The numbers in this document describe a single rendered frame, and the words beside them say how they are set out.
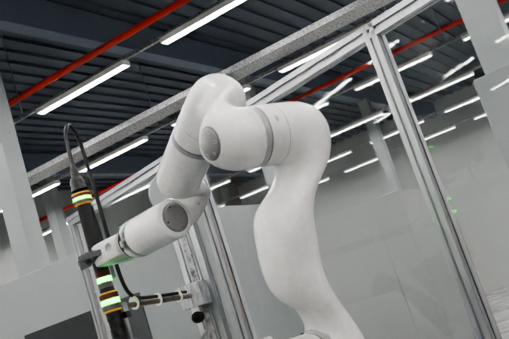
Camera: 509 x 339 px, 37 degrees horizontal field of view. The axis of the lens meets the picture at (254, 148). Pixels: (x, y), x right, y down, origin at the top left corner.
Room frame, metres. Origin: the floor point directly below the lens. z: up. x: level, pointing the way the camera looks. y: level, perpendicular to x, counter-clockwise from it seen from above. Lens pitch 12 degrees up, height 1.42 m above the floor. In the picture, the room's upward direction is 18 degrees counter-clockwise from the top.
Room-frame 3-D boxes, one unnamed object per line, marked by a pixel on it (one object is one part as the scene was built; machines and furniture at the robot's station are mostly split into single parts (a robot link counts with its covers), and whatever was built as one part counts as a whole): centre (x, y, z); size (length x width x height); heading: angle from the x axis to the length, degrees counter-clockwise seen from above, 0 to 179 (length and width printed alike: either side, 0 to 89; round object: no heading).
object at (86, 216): (1.74, 0.42, 1.68); 0.03 x 0.03 x 0.21
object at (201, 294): (2.36, 0.31, 1.54); 0.10 x 0.07 x 0.08; 170
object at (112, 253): (1.67, 0.34, 1.65); 0.11 x 0.10 x 0.07; 45
